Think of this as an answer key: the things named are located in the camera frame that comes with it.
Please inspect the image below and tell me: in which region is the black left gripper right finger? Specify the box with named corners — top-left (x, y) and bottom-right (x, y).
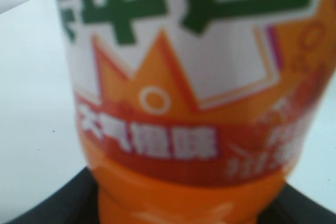
top-left (257, 184), bottom-right (335, 224)

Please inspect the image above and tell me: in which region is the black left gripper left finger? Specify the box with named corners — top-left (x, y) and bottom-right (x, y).
top-left (12, 168), bottom-right (100, 223)

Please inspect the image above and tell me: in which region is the orange soda plastic bottle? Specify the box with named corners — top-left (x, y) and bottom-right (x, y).
top-left (57, 0), bottom-right (335, 223)

